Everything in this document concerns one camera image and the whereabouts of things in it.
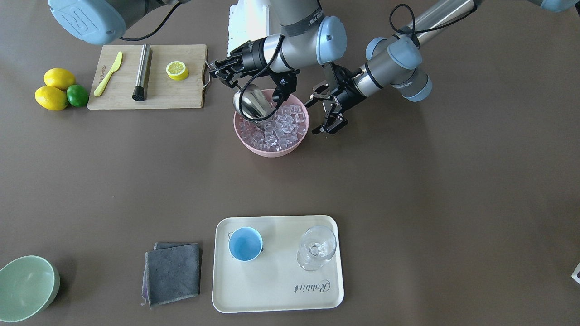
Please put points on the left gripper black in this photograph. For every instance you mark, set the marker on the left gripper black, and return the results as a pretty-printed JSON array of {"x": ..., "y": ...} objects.
[{"x": 345, "y": 97}]

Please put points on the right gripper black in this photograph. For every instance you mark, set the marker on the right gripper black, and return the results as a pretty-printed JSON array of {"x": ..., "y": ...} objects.
[{"x": 250, "y": 55}]

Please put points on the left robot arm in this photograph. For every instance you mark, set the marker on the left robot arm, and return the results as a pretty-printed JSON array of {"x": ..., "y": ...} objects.
[{"x": 394, "y": 61}]

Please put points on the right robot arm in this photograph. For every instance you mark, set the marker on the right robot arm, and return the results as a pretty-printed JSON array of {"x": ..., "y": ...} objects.
[{"x": 308, "y": 36}]

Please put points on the pink bowl with ice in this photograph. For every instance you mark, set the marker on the pink bowl with ice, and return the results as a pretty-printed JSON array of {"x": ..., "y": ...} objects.
[{"x": 278, "y": 135}]

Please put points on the light blue cup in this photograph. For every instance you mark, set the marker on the light blue cup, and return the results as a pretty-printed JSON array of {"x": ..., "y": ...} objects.
[{"x": 245, "y": 244}]

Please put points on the bamboo cutting board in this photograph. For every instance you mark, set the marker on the bamboo cutting board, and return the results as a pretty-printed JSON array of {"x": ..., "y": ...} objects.
[{"x": 161, "y": 91}]

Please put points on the half lemon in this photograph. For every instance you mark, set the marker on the half lemon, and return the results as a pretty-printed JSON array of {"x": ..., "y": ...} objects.
[{"x": 177, "y": 70}]

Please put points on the steel muddler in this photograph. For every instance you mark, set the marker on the steel muddler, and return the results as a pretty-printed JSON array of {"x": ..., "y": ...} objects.
[{"x": 141, "y": 85}]

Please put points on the clear wine glass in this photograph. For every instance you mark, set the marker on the clear wine glass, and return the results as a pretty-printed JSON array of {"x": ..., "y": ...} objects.
[{"x": 317, "y": 246}]

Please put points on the yellow plastic knife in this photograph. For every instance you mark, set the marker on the yellow plastic knife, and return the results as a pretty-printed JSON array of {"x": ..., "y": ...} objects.
[{"x": 114, "y": 68}]

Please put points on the cream serving tray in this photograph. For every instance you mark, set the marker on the cream serving tray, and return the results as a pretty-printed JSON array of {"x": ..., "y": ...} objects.
[{"x": 274, "y": 280}]

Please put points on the green lime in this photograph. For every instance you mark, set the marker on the green lime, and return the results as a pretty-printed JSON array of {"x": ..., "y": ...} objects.
[{"x": 77, "y": 95}]

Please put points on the yellow lemon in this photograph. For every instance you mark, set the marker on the yellow lemon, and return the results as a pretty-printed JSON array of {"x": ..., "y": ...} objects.
[
  {"x": 51, "y": 98},
  {"x": 60, "y": 78}
]

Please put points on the grey folded cloth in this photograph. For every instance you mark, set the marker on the grey folded cloth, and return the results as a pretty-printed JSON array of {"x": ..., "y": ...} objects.
[{"x": 172, "y": 273}]

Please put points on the green bowl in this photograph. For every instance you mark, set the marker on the green bowl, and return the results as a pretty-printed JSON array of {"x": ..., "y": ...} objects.
[{"x": 27, "y": 286}]

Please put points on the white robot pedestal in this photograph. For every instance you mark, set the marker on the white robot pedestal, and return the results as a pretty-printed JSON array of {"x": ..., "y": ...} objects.
[{"x": 251, "y": 20}]

